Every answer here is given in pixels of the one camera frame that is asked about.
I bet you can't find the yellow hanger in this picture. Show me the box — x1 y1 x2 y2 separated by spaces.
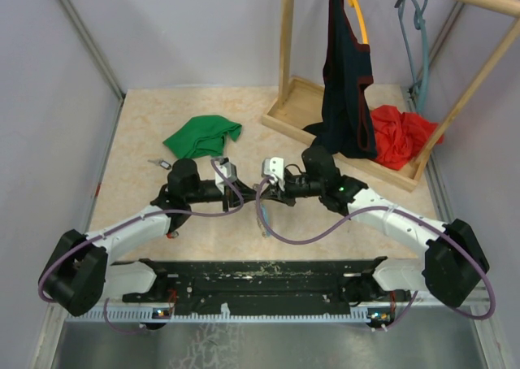
347 0 369 45

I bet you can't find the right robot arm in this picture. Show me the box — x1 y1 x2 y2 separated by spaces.
257 146 489 308

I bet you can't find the aluminium rail frame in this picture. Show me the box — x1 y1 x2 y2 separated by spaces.
48 273 492 325

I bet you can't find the dark navy garment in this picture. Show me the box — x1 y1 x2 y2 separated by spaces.
304 0 377 159

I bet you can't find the wooden clothes rack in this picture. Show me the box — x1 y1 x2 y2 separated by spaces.
261 0 520 193

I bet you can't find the red key tag with key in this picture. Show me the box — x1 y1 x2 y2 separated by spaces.
166 231 179 239

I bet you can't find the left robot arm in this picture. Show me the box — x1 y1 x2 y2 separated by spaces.
37 158 254 316

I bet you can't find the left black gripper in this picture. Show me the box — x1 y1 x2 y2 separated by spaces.
185 177 261 213

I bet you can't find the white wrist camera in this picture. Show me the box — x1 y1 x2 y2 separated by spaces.
211 156 237 194
262 157 285 191

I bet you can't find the red cloth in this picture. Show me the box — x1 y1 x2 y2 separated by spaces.
370 105 438 171

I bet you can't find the grey-blue hanger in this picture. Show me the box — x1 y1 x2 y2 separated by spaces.
391 0 444 114

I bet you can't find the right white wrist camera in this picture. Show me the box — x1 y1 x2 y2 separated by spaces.
262 157 285 191

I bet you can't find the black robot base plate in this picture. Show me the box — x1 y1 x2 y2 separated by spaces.
123 258 411 316

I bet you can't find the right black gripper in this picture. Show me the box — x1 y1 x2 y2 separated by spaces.
261 171 324 207

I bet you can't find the green cloth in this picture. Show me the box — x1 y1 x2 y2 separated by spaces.
162 115 242 159

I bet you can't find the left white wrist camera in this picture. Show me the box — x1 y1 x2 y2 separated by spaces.
211 156 237 194

